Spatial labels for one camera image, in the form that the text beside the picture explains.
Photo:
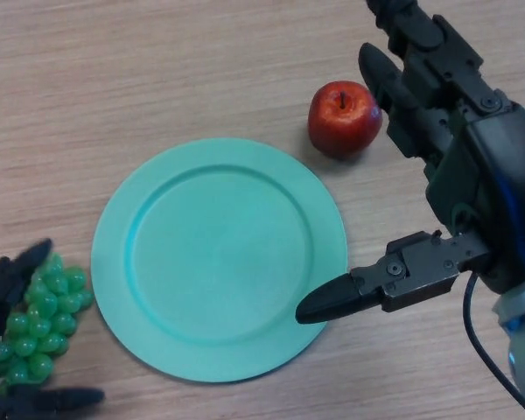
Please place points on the red apple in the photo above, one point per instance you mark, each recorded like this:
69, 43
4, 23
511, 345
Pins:
343, 120

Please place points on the green grape bunch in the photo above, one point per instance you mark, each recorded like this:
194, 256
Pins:
44, 315

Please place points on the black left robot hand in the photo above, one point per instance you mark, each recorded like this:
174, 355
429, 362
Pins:
0, 289

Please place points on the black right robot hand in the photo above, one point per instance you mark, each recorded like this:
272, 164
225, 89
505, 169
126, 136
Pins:
485, 175

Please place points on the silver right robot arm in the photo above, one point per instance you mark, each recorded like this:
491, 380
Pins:
522, 337

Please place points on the green round plate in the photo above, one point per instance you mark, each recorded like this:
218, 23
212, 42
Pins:
219, 262

